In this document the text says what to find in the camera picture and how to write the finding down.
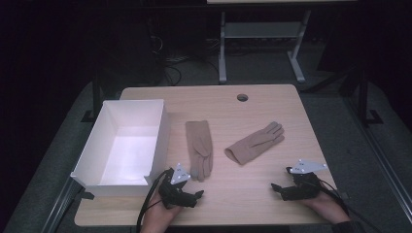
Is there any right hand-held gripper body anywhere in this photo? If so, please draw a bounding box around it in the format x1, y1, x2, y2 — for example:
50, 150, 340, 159
281, 158, 328, 201

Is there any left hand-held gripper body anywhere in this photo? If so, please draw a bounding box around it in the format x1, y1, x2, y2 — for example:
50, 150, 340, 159
158, 163, 197, 210

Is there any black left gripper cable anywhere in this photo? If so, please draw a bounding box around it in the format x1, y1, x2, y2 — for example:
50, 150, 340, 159
136, 168, 173, 233

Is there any person's right hand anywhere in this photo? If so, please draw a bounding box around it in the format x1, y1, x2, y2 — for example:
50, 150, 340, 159
300, 193, 352, 225

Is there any black metal stand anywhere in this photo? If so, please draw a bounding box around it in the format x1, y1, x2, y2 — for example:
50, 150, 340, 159
339, 64, 385, 128
81, 72, 105, 124

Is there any white box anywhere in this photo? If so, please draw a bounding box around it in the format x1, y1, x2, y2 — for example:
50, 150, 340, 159
70, 98, 172, 198

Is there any bundle of floor cables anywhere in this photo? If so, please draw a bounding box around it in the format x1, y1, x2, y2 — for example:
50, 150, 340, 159
147, 33, 222, 86

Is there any aluminium rail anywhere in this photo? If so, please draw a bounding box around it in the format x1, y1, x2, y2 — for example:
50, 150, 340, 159
343, 96, 412, 216
40, 177, 84, 233

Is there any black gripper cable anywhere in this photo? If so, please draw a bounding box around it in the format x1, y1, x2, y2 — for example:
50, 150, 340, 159
307, 179, 377, 233
136, 168, 173, 233

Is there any person's left hand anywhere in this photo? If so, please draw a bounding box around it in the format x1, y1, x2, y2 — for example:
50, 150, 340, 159
140, 190, 184, 233

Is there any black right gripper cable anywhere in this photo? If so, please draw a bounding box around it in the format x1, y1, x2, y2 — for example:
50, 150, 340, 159
307, 179, 377, 233

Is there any beige glove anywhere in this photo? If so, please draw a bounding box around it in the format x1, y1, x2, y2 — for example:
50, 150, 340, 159
223, 120, 286, 166
185, 119, 214, 183

